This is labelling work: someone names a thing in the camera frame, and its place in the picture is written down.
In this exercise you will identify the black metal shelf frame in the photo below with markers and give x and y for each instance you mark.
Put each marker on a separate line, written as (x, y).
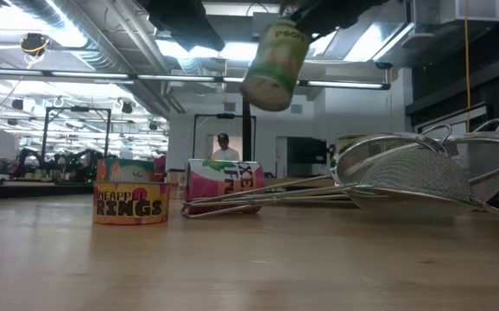
(247, 134)

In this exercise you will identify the black round ceiling device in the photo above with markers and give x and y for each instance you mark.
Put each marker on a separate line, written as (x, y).
(35, 43)

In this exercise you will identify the black station frame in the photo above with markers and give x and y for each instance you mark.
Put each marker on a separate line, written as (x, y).
(225, 116)
(46, 134)

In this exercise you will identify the cardboard box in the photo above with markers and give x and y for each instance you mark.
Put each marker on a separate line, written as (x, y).
(176, 183)

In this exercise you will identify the black wall screen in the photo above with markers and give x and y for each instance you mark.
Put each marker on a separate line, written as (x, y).
(307, 151)

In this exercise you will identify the pink white mixed fruit can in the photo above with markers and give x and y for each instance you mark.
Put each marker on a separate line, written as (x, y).
(223, 181)

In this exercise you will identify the person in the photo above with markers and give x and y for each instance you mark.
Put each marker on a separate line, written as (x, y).
(225, 152)

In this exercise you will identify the red rounded object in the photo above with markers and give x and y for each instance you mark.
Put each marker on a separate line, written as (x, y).
(159, 168)

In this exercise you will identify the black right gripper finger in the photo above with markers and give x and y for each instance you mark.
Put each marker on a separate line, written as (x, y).
(325, 21)

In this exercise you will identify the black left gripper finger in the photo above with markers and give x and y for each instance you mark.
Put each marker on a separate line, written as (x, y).
(206, 36)

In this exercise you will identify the short yellow pineapple rings can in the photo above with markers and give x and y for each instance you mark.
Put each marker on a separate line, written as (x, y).
(130, 207)

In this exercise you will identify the tall tomato can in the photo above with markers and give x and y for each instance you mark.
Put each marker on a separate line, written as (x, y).
(345, 139)

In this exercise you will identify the medium metal mesh strainer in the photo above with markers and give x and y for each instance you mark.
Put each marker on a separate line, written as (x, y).
(361, 160)

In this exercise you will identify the background black robot arms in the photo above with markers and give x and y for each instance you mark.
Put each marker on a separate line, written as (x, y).
(77, 164)

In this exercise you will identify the tall green pears can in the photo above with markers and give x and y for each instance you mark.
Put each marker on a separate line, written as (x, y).
(275, 65)

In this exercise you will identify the short sliced peaches can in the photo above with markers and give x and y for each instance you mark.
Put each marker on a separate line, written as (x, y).
(124, 170)

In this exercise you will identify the small metal mesh strainer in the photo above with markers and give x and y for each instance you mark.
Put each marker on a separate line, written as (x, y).
(418, 177)

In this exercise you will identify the white ceiling unit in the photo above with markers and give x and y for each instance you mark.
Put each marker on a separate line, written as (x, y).
(469, 10)

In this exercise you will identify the wooden shelf board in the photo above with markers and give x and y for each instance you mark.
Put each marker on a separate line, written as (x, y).
(294, 182)

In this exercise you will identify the long linear light bar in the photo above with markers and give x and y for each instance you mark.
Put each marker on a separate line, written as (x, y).
(176, 78)

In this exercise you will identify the large metal mesh strainer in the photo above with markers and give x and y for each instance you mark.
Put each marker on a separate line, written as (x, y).
(487, 160)

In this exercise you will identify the grey wall vent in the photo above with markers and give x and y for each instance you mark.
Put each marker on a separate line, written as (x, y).
(229, 106)
(297, 109)

